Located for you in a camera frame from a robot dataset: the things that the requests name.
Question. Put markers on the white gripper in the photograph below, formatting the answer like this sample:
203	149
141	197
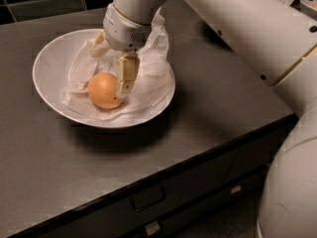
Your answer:
125	31

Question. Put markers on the black lower drawer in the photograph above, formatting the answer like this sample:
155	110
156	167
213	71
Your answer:
167	224

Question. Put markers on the black upper drawer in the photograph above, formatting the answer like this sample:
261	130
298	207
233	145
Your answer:
140	202

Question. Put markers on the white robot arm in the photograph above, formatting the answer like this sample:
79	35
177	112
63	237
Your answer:
278	42

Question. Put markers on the large white bowl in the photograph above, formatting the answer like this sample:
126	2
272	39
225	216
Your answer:
50	76

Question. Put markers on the orange fruit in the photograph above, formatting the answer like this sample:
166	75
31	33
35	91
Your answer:
102	91

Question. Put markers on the white paper napkin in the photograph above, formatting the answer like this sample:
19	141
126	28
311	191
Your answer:
154	85

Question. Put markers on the black drawer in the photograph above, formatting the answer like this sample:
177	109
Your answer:
140	202
167	224

